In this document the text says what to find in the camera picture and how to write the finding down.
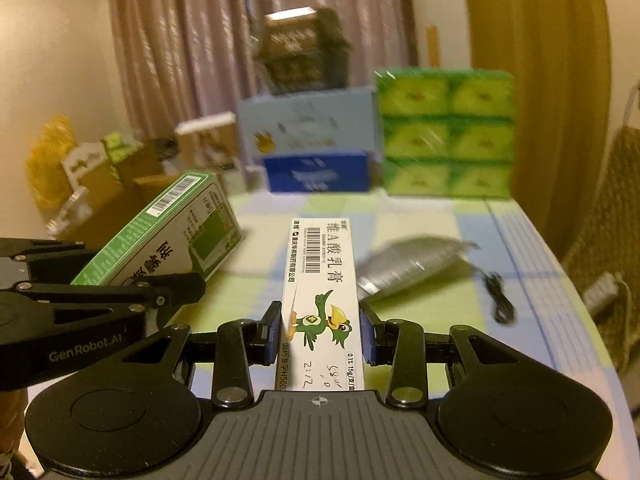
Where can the brown cardboard box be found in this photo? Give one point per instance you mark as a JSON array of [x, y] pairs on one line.
[[125, 190]]

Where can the golden curtain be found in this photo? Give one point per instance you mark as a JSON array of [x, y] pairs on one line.
[[540, 85]]

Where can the yellow plastic bag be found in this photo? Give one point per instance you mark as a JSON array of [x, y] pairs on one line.
[[47, 160]]

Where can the dark blue box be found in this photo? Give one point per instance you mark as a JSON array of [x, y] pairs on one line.
[[315, 172]]

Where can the pink sheer curtain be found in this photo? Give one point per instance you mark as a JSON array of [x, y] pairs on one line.
[[225, 35]]

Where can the light blue carton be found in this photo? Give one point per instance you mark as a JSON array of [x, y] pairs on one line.
[[310, 120]]

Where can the small green and white box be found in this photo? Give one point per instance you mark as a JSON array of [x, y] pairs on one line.
[[82, 160]]

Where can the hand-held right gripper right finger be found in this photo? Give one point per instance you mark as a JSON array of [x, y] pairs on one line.
[[367, 340]]

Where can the white box with photo print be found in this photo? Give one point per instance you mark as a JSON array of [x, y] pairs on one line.
[[207, 142]]

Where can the white ointment box bird print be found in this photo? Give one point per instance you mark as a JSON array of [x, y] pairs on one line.
[[320, 270]]

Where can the green and white carton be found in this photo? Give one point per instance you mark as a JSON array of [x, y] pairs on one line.
[[165, 235]]

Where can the white power strip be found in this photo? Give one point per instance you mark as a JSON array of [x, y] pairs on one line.
[[602, 291]]

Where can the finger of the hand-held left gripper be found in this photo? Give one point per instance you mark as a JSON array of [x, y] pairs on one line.
[[170, 290], [40, 250]]

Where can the chair with quilted cover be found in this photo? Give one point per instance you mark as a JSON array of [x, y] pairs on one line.
[[610, 210]]

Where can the silver foil pouch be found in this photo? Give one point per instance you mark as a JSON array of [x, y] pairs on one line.
[[415, 265]]

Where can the stack of green tissue packs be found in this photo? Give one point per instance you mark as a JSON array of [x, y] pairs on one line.
[[445, 135]]

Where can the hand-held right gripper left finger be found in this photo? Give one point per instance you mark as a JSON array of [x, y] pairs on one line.
[[272, 335]]

